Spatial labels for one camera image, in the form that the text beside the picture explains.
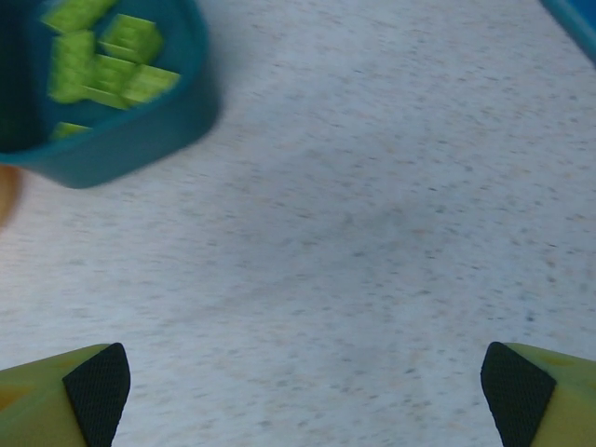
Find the teal plastic container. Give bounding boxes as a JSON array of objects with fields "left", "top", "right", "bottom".
[{"left": 0, "top": 0, "right": 223, "bottom": 190}]

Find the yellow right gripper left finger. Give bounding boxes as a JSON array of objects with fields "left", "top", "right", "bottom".
[{"left": 0, "top": 343, "right": 132, "bottom": 447}]

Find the yellow plastic container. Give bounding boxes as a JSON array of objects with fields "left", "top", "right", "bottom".
[{"left": 0, "top": 165, "right": 23, "bottom": 234}]

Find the small green lego brick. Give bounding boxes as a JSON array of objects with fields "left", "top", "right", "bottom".
[
  {"left": 99, "top": 13, "right": 165, "bottom": 65},
  {"left": 120, "top": 63, "right": 183, "bottom": 104}
]

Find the long green lego brick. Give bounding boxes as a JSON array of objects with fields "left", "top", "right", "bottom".
[{"left": 47, "top": 30, "right": 99, "bottom": 104}]

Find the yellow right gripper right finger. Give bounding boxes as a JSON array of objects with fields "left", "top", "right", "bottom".
[{"left": 479, "top": 342, "right": 596, "bottom": 447}]

